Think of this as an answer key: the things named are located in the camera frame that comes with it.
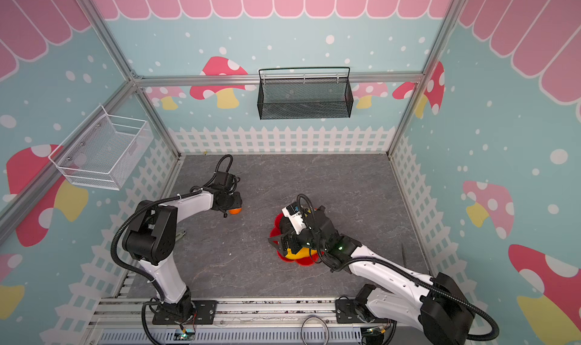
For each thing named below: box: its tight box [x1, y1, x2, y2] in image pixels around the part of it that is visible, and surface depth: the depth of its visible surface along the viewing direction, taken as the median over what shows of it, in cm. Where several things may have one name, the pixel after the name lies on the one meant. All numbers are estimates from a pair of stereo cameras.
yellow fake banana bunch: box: [285, 247, 318, 260], surface depth 70 cm
